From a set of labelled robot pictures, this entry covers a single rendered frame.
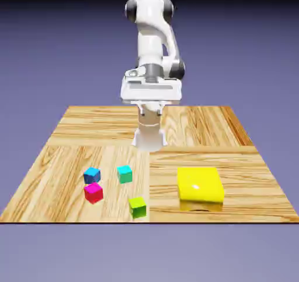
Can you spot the small green cube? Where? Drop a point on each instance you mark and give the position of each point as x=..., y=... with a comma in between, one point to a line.
x=137, y=207

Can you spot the small red cube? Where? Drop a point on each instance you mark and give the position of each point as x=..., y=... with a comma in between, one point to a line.
x=93, y=193

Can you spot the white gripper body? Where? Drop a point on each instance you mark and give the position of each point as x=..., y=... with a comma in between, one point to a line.
x=151, y=94

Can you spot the small blue cube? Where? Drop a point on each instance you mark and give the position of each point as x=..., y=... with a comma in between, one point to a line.
x=91, y=175

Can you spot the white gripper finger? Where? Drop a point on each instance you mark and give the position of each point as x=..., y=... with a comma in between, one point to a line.
x=141, y=110
x=159, y=110

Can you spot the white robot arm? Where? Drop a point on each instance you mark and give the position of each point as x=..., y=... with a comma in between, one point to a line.
x=149, y=43

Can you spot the large yellow box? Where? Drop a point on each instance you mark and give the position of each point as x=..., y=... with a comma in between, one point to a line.
x=199, y=185

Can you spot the small teal cube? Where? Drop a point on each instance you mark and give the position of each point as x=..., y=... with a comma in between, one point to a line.
x=124, y=174

